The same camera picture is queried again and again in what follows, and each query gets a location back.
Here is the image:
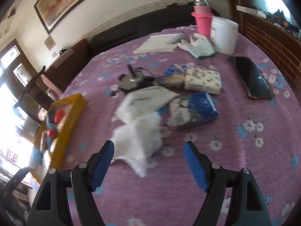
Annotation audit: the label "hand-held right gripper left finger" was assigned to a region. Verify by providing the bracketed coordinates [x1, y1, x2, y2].
[26, 140, 116, 226]

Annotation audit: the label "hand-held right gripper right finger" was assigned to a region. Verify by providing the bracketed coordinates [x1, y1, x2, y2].
[183, 140, 271, 226]

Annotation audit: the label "white fluffy cloth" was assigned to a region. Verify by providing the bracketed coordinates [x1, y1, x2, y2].
[110, 111, 163, 178]

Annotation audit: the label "yellow cardboard box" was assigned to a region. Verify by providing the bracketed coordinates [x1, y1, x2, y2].
[29, 93, 87, 184]

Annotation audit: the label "blue knitted baby shoes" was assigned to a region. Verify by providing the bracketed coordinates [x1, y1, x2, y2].
[29, 149, 44, 170]

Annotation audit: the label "purple floral tablecloth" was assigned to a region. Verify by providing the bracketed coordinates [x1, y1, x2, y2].
[46, 27, 301, 226]

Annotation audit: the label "white and blue tissue packet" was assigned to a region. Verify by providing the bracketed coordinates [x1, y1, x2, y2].
[168, 91, 220, 130]

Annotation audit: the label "white plastic bag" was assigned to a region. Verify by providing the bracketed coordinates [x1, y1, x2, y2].
[116, 86, 182, 124]

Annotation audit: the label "black motor with gear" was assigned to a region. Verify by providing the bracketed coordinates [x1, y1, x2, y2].
[117, 64, 161, 93]

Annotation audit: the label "lemon print tissue packet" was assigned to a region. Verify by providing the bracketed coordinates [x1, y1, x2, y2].
[184, 67, 222, 95]

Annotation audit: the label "small blue packet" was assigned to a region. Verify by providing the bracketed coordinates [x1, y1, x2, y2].
[162, 64, 189, 88]

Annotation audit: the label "black smartphone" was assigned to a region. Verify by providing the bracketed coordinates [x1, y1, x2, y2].
[233, 56, 274, 99]

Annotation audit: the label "dark wooden chair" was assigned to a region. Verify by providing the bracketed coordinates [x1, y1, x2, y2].
[14, 65, 64, 114]

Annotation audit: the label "dark red armchair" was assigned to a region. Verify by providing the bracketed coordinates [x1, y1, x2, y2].
[45, 39, 91, 93]

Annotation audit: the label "white work gloves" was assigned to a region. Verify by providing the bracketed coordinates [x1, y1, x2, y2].
[176, 33, 216, 59]

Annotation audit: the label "stack of papers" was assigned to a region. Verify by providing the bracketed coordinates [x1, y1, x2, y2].
[134, 33, 183, 54]

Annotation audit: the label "wooden glass door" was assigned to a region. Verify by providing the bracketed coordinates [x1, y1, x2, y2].
[0, 40, 31, 100]

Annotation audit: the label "white plastic container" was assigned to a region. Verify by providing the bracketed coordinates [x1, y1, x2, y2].
[210, 17, 239, 55]

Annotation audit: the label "black sofa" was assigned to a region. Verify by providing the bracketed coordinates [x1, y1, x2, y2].
[89, 4, 198, 55]

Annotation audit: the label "pink bottle in knitted sleeve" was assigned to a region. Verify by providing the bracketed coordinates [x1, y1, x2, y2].
[191, 0, 214, 37]

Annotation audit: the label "wooden lattice cabinet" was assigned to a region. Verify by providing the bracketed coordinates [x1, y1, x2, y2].
[236, 5, 301, 82]

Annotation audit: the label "small wall plaque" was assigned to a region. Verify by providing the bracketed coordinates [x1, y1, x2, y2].
[44, 35, 56, 51]

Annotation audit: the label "framed wall painting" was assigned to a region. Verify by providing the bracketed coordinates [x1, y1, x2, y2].
[34, 0, 116, 35]

